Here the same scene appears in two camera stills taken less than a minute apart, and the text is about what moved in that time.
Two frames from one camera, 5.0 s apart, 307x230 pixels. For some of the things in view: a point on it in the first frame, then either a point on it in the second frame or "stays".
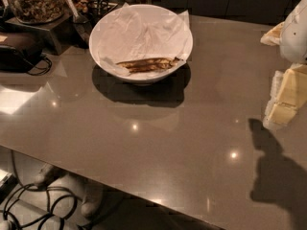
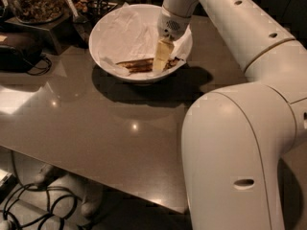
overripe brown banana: (149, 63) stays
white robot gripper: (295, 35) → (172, 24)
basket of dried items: (37, 4) stays
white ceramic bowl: (142, 43) stays
